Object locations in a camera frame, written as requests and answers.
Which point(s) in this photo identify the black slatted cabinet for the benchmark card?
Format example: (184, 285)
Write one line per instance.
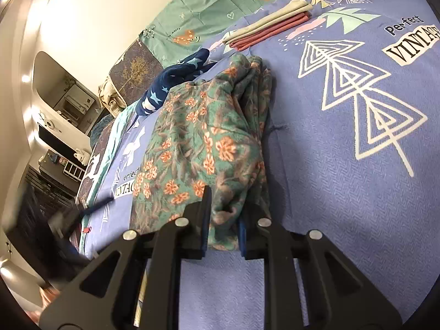
(44, 192)

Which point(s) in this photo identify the navy star print garment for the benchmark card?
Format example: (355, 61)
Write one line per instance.
(165, 86)

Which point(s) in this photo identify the blue printed bedsheet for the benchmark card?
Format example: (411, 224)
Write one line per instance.
(326, 178)

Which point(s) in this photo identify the dark tree print pillow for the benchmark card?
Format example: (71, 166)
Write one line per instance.
(134, 68)

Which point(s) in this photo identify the black flat screen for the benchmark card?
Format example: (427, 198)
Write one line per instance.
(58, 141)

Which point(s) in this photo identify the green heart print sheet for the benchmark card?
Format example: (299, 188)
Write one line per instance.
(213, 7)

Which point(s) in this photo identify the red folded cloth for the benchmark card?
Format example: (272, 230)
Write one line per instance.
(271, 31)

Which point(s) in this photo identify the green floral cloth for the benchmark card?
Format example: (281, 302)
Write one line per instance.
(206, 137)

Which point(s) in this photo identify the beige crumpled cloth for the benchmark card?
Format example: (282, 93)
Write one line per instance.
(110, 98)

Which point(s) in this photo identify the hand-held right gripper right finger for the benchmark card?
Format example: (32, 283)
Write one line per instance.
(242, 237)

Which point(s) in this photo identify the white round camera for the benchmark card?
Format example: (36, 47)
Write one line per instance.
(48, 123)

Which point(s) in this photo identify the beige folded cloth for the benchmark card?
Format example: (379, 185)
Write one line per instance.
(275, 19)

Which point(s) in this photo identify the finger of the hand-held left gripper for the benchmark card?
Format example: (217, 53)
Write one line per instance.
(89, 209)

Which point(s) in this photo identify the white small figurine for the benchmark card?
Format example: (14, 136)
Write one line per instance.
(80, 156)

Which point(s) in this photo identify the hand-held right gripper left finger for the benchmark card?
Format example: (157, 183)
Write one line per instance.
(197, 227)

